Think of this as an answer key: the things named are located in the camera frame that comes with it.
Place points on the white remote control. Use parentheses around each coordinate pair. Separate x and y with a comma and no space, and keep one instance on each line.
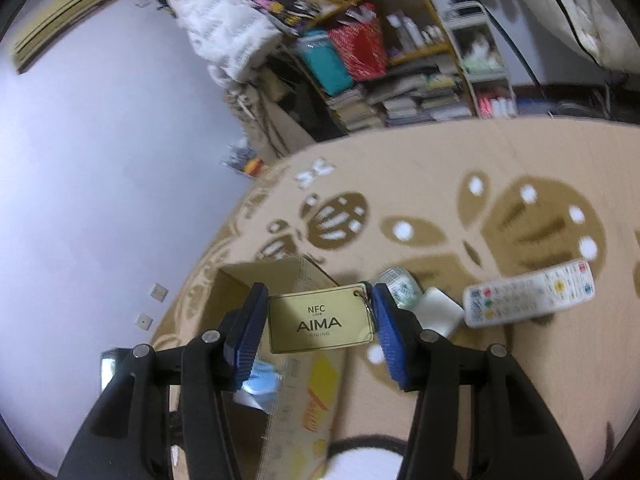
(530,292)

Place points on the white quilted cover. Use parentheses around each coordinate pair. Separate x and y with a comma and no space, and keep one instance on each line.
(585,5)

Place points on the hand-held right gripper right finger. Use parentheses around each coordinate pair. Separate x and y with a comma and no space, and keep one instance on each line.
(387,337)

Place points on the clear jar with green label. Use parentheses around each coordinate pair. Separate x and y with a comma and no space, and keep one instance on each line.
(402,285)

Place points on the wooden bookshelf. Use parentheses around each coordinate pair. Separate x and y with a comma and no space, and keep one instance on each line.
(420,50)

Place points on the light blue packet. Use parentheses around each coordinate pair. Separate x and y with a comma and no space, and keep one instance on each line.
(262,377)

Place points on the beige wall air conditioner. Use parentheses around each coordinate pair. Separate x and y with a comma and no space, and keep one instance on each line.
(60,25)

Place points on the small white box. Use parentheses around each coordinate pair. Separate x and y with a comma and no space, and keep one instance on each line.
(440,312)

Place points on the white wall socket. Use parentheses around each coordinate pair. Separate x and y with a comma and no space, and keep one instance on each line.
(145,321)
(159,292)

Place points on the beige flower-print blanket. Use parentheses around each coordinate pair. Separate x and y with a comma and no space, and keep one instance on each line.
(450,185)

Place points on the teal bag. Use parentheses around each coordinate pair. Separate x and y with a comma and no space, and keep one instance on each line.
(325,62)

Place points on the white puffer jacket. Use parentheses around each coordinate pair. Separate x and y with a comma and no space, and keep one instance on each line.
(225,25)

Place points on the stack of books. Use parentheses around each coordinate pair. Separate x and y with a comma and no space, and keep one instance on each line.
(400,102)

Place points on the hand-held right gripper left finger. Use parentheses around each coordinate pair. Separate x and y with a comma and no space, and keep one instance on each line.
(245,342)

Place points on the gold key tag card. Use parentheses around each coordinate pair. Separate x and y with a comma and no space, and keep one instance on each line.
(320,320)

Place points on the cardboard box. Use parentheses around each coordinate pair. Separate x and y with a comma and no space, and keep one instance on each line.
(290,410)

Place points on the colourful printed bag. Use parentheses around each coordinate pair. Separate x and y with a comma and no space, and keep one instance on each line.
(245,162)

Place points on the brown cardboard sheet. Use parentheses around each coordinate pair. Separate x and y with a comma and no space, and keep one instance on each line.
(290,120)

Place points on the white rolling cart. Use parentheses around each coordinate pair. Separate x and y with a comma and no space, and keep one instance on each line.
(480,60)

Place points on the red patterned bag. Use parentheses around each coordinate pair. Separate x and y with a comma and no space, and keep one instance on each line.
(360,50)

